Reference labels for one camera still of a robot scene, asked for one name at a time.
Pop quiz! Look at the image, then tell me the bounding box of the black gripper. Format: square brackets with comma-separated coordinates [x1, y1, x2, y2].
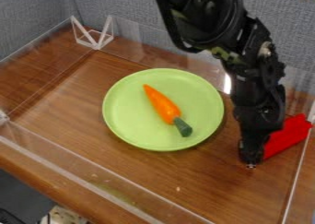
[220, 17, 285, 169]

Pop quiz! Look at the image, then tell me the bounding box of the red rectangular block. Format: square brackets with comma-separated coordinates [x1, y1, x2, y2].
[262, 113, 312, 159]

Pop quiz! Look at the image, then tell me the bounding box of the orange toy carrot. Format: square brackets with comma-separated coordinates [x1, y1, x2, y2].
[142, 84, 193, 137]

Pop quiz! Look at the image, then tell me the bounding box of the green plastic plate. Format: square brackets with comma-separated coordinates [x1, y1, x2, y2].
[102, 68, 224, 151]

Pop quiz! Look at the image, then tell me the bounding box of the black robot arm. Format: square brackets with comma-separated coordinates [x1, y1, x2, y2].
[156, 0, 285, 167]

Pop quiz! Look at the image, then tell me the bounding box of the clear acrylic enclosure wall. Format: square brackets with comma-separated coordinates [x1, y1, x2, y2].
[0, 17, 315, 224]

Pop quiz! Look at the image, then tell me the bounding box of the clear acrylic corner bracket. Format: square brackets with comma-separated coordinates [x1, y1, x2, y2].
[70, 16, 114, 51]

